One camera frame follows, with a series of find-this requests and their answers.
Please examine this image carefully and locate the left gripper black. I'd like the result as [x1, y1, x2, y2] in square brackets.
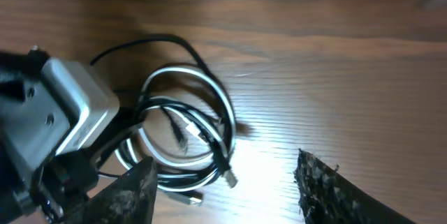
[1, 107, 143, 223]

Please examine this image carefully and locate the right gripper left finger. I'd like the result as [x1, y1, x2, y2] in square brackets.
[59, 157, 158, 224]

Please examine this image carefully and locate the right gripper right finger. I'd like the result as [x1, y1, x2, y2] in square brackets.
[294, 149, 413, 224]

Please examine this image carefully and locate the black cable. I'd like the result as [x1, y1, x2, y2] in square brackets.
[89, 33, 240, 207]

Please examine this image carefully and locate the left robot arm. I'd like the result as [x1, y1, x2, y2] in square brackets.
[1, 49, 156, 223]

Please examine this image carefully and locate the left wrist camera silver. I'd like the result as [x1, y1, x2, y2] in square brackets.
[1, 58, 119, 184]

